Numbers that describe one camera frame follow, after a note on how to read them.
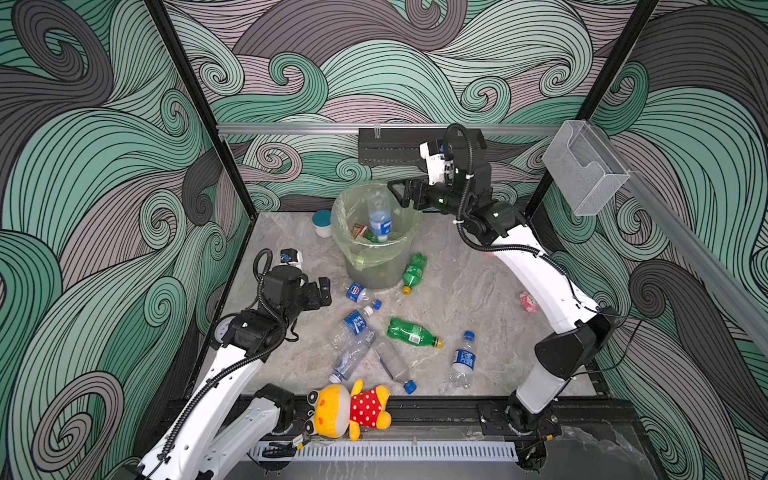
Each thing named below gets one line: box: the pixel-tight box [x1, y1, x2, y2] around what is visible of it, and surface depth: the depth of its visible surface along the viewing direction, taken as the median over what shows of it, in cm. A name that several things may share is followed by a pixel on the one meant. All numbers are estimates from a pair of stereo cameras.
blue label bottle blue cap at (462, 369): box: [449, 330, 477, 389], surface depth 80 cm
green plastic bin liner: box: [330, 181, 423, 271], surface depth 84 cm
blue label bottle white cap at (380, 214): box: [368, 190, 393, 243], surface depth 82 cm
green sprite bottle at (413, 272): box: [401, 252, 428, 296], surface depth 99 cm
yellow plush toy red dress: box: [304, 379, 392, 442], surface depth 71 cm
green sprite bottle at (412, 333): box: [387, 318, 443, 349], surface depth 85 cm
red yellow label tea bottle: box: [352, 223, 370, 240], surface depth 99 cm
